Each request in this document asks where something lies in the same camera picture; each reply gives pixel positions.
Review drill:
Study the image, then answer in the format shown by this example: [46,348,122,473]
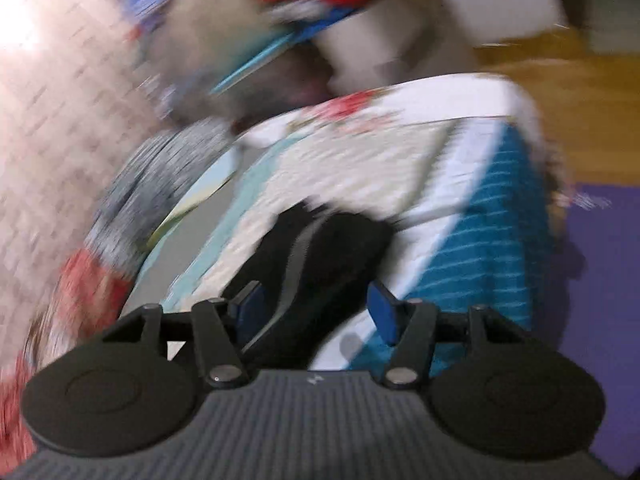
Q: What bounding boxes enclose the white and teal bedspread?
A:
[135,74,571,376]

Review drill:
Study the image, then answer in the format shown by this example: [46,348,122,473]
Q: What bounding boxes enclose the black pants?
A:
[220,200,396,368]

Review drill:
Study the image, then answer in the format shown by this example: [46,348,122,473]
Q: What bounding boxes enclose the floral pleated curtain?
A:
[0,0,171,341]

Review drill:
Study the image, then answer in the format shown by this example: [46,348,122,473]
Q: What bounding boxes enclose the purple mat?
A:
[530,185,640,476]

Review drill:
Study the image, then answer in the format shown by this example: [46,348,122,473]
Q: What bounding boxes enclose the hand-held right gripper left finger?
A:
[100,281,264,389]

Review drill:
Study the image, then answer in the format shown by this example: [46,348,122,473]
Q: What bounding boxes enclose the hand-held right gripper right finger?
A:
[366,280,534,389]

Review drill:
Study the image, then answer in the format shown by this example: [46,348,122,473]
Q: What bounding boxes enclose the blue white patterned blanket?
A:
[92,120,241,281]

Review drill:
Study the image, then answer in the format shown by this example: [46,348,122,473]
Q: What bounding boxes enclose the white box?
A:
[435,0,566,45]

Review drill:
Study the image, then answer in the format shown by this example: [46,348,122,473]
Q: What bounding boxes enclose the red floral quilt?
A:
[0,247,136,466]

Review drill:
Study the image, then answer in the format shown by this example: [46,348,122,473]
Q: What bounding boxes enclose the clear plastic storage bin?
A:
[145,0,361,126]

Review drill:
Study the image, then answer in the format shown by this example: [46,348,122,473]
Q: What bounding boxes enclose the yellow green bed sheet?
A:
[145,152,236,256]

